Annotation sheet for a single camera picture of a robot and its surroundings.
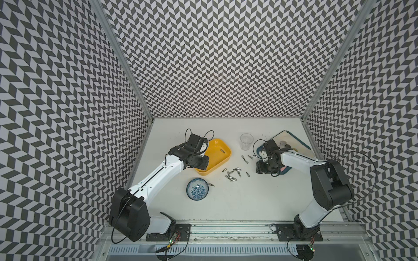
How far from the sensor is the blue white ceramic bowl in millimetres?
833

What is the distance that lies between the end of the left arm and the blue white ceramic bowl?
16 cm

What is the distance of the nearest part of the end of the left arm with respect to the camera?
57 centimetres
